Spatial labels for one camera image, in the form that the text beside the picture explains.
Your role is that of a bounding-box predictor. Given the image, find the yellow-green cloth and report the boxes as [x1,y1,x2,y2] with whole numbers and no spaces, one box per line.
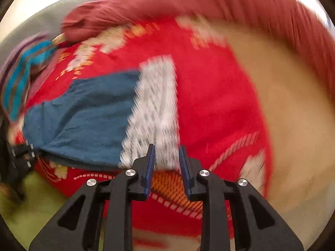
[0,173,70,243]

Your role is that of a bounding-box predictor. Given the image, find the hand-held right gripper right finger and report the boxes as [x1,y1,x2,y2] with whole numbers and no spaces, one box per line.
[179,145,304,251]

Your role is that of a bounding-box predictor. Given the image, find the cream bed sheet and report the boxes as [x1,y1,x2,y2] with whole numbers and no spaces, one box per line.
[222,23,335,241]

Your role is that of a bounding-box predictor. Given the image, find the blue pants with lace trim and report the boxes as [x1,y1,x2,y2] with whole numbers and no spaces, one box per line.
[22,55,181,169]

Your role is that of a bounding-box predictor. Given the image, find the red floral blanket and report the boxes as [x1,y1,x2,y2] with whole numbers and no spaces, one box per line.
[16,18,275,238]

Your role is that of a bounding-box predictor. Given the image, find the striped towel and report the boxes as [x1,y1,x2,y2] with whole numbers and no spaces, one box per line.
[0,31,59,123]

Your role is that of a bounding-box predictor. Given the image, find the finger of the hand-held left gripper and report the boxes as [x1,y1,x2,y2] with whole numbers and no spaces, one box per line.
[9,142,36,168]

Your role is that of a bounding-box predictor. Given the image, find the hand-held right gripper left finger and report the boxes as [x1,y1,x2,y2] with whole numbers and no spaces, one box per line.
[29,144,156,251]

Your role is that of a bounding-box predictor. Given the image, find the large grey quilted pillow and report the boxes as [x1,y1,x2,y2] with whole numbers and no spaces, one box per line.
[0,0,105,66]

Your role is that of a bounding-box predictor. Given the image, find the pink quilted pillow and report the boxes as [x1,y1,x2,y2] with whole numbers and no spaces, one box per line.
[26,55,62,101]

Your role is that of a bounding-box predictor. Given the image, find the pink-red comforter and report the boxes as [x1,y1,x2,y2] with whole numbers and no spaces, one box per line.
[61,0,335,95]

